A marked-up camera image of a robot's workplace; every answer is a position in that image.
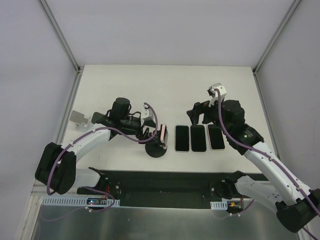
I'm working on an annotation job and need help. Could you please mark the right aluminium frame post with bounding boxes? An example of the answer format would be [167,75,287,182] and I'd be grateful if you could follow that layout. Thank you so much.
[252,0,304,76]

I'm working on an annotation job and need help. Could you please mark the round brown base stand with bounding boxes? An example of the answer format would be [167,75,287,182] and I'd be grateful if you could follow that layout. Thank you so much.
[91,112,108,125]

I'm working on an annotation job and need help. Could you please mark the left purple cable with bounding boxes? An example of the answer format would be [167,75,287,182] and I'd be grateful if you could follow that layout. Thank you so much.
[41,101,160,222]

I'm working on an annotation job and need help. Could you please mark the purple cable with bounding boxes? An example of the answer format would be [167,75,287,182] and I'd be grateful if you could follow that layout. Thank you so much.
[212,90,320,240]
[41,101,160,222]

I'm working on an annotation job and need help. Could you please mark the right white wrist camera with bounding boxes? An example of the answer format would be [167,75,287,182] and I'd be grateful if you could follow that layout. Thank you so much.
[207,82,227,107]

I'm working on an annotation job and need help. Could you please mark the white cable duct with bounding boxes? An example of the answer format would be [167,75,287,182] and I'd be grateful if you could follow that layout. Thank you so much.
[42,196,120,208]
[210,200,228,211]

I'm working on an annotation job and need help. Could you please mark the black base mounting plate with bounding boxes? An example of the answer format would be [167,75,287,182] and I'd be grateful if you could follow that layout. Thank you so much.
[74,167,271,209]

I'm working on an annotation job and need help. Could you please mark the white phone stand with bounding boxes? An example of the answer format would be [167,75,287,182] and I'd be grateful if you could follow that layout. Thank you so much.
[69,110,93,132]

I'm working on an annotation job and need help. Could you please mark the left side aluminium rail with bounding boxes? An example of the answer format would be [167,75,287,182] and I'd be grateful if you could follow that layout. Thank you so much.
[41,70,79,147]

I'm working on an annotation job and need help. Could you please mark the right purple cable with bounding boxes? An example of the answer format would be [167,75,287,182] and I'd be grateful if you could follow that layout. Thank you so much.
[212,90,320,240]

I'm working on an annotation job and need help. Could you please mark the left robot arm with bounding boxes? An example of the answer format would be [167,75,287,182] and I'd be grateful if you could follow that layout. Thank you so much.
[35,97,168,196]

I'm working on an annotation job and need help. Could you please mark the pink phone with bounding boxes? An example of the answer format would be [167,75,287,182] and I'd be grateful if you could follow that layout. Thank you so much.
[160,124,168,149]
[207,124,225,151]

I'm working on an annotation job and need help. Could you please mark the right white cable duct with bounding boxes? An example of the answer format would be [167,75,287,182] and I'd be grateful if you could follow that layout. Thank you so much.
[210,200,228,211]

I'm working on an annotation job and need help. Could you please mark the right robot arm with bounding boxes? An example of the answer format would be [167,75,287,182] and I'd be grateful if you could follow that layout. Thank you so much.
[186,100,320,233]

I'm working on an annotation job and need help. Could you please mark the left aluminium frame post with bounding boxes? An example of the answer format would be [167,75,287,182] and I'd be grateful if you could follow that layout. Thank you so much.
[37,0,81,74]

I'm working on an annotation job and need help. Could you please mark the left white cable duct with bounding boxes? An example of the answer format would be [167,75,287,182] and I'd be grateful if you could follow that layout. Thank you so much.
[42,196,120,208]

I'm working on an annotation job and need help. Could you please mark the black round clamp stand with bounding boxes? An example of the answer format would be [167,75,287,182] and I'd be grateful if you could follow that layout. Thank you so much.
[144,139,168,158]

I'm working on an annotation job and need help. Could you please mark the black phone white case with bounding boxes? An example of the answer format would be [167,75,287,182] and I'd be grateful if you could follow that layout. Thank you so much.
[175,125,190,153]

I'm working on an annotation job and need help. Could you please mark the aluminium frame post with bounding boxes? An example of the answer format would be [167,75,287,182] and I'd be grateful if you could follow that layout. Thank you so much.
[252,0,304,76]
[37,0,81,74]

